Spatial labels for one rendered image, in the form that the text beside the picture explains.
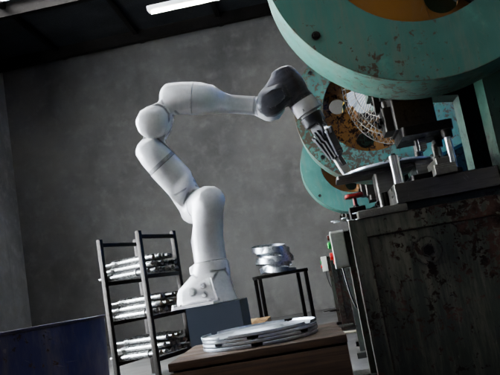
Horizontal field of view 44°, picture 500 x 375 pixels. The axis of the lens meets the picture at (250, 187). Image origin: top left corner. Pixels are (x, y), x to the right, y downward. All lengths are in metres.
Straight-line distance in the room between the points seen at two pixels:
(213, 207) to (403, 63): 0.77
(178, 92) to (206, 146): 6.93
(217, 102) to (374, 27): 0.63
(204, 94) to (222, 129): 6.95
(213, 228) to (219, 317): 0.29
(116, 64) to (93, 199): 2.02
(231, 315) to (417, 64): 0.96
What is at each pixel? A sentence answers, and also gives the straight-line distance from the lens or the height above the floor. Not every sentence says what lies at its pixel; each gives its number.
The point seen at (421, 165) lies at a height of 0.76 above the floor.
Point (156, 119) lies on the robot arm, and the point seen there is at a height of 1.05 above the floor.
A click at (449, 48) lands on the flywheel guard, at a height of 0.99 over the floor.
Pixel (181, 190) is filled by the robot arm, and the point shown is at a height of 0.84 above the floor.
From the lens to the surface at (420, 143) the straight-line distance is 2.10.
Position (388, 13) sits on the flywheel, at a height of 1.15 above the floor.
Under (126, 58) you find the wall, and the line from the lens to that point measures 9.65.
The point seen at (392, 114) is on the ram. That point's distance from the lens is 2.08.
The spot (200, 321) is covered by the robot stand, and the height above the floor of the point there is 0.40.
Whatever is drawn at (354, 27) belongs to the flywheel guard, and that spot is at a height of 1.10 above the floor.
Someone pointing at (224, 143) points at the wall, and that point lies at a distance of 8.96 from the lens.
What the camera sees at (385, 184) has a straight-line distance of 2.04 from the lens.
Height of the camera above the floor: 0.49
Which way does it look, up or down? 9 degrees up
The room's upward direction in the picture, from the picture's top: 10 degrees counter-clockwise
